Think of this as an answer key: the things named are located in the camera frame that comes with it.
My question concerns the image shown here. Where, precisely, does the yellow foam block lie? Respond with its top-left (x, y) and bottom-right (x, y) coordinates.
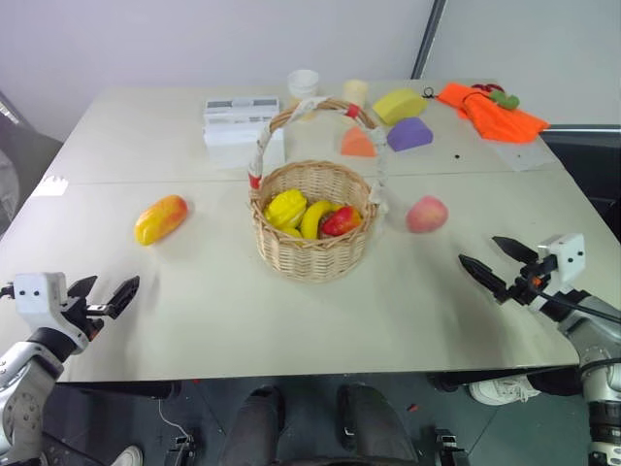
top-left (372, 87), bottom-right (430, 125)

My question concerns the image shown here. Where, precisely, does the white paper cup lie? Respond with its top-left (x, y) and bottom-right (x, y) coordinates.
top-left (286, 69), bottom-right (322, 106)

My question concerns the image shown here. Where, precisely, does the orange yellow toy mango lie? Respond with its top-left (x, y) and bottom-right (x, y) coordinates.
top-left (133, 194), bottom-right (190, 248)

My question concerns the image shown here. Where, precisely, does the orange cloth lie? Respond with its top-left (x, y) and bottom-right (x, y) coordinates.
top-left (436, 82), bottom-right (551, 144)

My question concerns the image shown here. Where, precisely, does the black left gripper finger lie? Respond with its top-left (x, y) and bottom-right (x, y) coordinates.
top-left (67, 275), bottom-right (99, 300)
top-left (104, 275), bottom-right (142, 320)

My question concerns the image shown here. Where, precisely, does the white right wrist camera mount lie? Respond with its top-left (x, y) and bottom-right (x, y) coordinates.
top-left (528, 232), bottom-right (586, 315)

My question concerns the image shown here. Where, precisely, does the pink toy peach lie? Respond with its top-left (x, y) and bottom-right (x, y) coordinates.
top-left (405, 194), bottom-right (449, 235)

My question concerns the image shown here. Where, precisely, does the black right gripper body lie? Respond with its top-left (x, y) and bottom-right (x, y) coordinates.
top-left (506, 254), bottom-right (560, 306)

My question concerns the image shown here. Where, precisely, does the plain white box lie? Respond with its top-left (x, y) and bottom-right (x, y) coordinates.
top-left (202, 121), bottom-right (287, 170)

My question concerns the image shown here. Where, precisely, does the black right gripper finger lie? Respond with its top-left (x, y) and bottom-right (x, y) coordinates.
top-left (491, 235), bottom-right (540, 265)
top-left (458, 253), bottom-right (511, 305)

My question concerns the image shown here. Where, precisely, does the yellow toy banana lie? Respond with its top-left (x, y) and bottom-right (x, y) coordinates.
top-left (300, 199), bottom-right (337, 241)

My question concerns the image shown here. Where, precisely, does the yellow toy starfruit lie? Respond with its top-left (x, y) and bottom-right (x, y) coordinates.
top-left (263, 189), bottom-right (309, 229)

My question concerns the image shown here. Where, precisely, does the red yellow toy apple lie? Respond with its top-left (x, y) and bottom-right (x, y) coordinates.
top-left (320, 205), bottom-right (364, 238)

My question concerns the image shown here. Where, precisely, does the woven wicker handle basket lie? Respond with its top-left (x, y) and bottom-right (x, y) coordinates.
top-left (247, 96), bottom-right (390, 283)

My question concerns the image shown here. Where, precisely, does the dark rounded shape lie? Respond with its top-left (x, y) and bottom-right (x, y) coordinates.
top-left (336, 383), bottom-right (419, 466)
top-left (231, 384), bottom-right (288, 466)

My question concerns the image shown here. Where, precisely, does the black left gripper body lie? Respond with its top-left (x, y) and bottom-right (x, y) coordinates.
top-left (65, 292), bottom-right (110, 344)

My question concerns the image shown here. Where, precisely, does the purple foam block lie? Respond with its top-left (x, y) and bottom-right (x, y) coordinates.
top-left (386, 116), bottom-right (435, 153)

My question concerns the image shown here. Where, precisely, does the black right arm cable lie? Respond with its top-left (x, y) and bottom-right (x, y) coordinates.
top-left (532, 289), bottom-right (621, 324)

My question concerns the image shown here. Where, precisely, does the green plush toy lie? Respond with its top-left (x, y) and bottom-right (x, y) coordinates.
top-left (489, 89), bottom-right (522, 110)

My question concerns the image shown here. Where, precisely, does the thin white floor cable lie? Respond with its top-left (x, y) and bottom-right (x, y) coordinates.
top-left (156, 396), bottom-right (191, 439)

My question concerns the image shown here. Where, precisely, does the white sneaker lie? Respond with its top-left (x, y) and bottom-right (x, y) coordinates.
top-left (469, 373), bottom-right (540, 407)
top-left (110, 445), bottom-right (145, 466)

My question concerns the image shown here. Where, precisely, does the grey metal wall post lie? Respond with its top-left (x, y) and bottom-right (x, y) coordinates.
top-left (410, 0), bottom-right (448, 82)

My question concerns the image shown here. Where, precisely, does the orange foam wedge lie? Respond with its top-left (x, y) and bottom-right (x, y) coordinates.
top-left (340, 126), bottom-right (379, 158)

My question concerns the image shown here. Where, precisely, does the cream cylinder cup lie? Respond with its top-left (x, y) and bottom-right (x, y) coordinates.
top-left (342, 79), bottom-right (371, 106)

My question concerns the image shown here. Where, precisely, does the white printed box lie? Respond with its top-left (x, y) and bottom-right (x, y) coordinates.
top-left (203, 95), bottom-right (282, 127)

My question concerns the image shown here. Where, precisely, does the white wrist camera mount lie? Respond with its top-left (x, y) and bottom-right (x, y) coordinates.
top-left (528, 232), bottom-right (586, 315)
top-left (13, 272), bottom-right (91, 349)

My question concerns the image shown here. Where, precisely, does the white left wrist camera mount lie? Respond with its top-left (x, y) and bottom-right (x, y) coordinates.
top-left (13, 272), bottom-right (91, 349)

